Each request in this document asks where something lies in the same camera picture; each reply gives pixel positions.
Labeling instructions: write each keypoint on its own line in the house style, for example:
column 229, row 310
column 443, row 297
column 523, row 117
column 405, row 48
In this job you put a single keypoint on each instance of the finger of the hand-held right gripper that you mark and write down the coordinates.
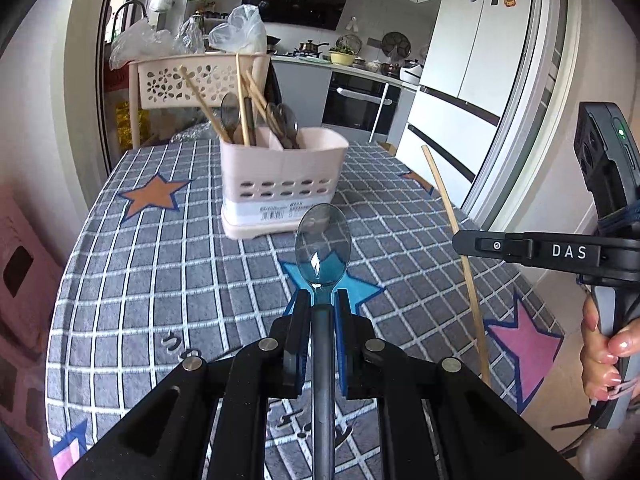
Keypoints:
column 492, row 246

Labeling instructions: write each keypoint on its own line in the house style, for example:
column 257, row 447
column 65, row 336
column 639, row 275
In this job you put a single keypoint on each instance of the black range hood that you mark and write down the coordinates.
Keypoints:
column 295, row 0

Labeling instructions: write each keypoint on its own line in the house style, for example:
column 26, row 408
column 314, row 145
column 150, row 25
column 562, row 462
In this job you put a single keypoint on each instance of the pink plastic utensil holder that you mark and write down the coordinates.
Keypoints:
column 285, row 180

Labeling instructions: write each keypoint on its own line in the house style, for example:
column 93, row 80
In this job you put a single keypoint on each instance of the person's right hand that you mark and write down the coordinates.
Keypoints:
column 600, row 360

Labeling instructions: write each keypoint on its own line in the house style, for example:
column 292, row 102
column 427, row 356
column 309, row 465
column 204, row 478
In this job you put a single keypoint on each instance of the crinkled silver foil bag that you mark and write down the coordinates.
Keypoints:
column 195, row 134

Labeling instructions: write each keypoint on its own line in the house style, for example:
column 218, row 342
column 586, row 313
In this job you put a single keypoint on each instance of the black built-in oven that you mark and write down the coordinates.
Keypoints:
column 360, row 105

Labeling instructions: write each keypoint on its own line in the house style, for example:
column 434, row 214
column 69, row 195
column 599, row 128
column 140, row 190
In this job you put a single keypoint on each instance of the white refrigerator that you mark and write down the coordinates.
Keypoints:
column 475, row 50

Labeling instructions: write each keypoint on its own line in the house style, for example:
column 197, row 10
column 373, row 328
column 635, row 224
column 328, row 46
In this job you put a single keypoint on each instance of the clear plastic bag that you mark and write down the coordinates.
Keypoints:
column 192, row 35
column 140, row 42

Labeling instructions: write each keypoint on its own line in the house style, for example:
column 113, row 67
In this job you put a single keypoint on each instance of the pink plastic stool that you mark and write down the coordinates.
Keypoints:
column 20, row 270

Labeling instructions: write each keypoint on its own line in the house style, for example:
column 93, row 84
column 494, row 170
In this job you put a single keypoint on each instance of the yellow bowl with greens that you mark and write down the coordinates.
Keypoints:
column 342, row 57

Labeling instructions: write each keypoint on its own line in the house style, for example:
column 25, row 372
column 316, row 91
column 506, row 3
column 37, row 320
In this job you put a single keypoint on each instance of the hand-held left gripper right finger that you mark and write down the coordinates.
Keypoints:
column 341, row 325

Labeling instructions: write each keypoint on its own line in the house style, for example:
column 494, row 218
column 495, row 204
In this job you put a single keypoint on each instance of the grey checked star tablecloth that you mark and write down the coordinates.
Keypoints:
column 150, row 270

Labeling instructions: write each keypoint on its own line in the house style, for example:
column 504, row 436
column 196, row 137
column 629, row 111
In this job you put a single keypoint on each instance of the round pan lid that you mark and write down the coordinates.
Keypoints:
column 396, row 44

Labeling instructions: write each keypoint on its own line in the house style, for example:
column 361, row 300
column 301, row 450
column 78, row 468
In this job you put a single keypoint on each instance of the yellow packaged item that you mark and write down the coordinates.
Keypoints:
column 130, row 125

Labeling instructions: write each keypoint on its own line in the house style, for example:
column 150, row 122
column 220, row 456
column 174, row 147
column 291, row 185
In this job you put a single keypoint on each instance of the steel cooking pot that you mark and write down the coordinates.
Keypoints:
column 310, row 48

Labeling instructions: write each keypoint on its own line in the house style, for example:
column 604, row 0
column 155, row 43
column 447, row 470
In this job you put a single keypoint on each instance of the sliding door frame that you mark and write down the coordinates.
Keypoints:
column 530, row 110

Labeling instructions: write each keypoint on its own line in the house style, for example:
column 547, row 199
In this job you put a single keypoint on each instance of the pink perforated plastic basket rack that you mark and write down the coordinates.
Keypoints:
column 165, row 80

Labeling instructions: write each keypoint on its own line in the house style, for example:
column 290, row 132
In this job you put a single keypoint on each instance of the curved kitchen faucet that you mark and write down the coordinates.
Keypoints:
column 129, row 10

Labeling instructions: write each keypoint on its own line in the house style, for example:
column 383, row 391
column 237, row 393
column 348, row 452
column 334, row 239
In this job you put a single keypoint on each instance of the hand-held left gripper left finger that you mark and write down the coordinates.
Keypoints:
column 305, row 320

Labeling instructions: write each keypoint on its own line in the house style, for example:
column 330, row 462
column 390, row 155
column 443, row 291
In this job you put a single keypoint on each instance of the white rice cooker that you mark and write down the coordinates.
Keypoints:
column 412, row 71

